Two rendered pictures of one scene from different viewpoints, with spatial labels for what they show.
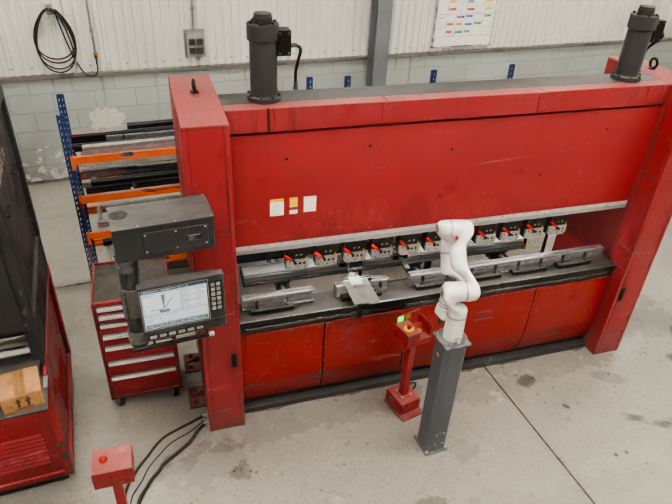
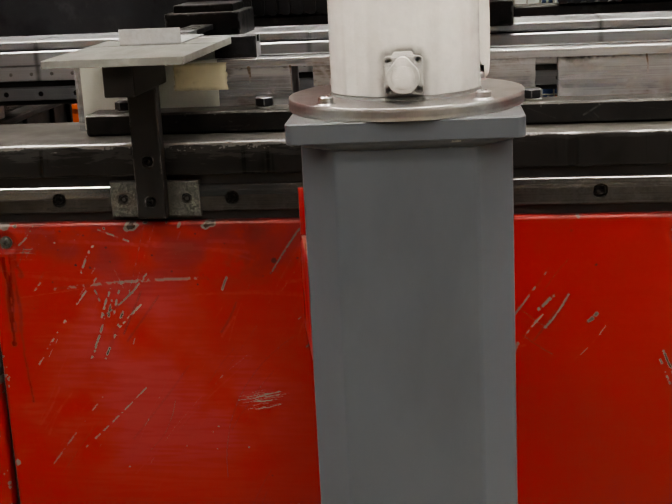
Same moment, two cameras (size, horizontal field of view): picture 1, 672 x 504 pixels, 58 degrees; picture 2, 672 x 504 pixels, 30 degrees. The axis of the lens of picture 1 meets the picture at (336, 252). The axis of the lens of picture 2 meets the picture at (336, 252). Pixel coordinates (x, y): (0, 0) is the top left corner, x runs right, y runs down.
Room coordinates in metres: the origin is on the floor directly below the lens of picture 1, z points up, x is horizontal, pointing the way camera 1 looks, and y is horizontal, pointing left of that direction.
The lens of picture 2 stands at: (1.96, -1.17, 1.14)
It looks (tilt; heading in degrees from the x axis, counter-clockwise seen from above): 15 degrees down; 27
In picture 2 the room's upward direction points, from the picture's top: 3 degrees counter-clockwise
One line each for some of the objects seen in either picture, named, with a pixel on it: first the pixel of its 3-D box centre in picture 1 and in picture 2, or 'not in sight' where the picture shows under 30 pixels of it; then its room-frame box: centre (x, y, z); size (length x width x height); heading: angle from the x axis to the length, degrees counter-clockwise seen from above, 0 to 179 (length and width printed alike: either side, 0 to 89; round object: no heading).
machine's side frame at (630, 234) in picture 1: (613, 213); not in sight; (4.35, -2.24, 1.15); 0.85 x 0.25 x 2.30; 19
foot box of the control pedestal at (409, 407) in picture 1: (404, 400); not in sight; (3.21, -0.58, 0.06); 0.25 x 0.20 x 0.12; 32
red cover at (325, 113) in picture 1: (466, 104); not in sight; (3.66, -0.76, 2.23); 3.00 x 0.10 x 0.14; 109
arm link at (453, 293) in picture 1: (454, 299); not in sight; (2.88, -0.72, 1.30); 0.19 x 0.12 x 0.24; 98
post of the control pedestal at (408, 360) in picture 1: (407, 366); not in sight; (3.24, -0.57, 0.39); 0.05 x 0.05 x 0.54; 32
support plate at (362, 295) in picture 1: (361, 291); (142, 51); (3.32, -0.19, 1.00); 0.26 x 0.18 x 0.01; 19
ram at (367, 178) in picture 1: (453, 175); not in sight; (3.67, -0.75, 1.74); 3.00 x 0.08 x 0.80; 109
